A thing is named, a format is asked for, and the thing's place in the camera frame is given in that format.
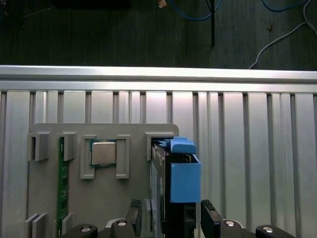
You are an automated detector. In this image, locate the hard disk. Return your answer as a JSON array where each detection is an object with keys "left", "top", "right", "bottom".
[{"left": 150, "top": 136, "right": 203, "bottom": 238}]

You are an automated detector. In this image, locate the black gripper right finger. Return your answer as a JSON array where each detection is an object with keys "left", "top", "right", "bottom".
[{"left": 200, "top": 199, "right": 297, "bottom": 238}]

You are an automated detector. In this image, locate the silver CPU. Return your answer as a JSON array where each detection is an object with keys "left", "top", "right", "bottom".
[{"left": 89, "top": 140, "right": 117, "bottom": 168}]

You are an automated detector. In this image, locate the grey parts rack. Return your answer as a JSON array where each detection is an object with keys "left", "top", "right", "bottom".
[{"left": 24, "top": 122, "right": 180, "bottom": 238}]

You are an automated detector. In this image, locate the blue floor cable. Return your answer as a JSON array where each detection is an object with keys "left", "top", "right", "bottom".
[{"left": 170, "top": 0, "right": 310, "bottom": 21}]

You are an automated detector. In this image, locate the thin black rod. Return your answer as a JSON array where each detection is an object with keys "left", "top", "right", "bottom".
[{"left": 207, "top": 0, "right": 218, "bottom": 48}]

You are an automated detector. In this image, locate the white floor cable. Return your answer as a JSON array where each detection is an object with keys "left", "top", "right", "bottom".
[{"left": 249, "top": 0, "right": 317, "bottom": 70}]

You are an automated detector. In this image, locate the green RAM stick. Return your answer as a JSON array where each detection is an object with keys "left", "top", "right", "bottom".
[{"left": 57, "top": 136, "right": 69, "bottom": 238}]

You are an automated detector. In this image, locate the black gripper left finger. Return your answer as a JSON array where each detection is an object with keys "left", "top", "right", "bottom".
[{"left": 60, "top": 198, "right": 143, "bottom": 238}]

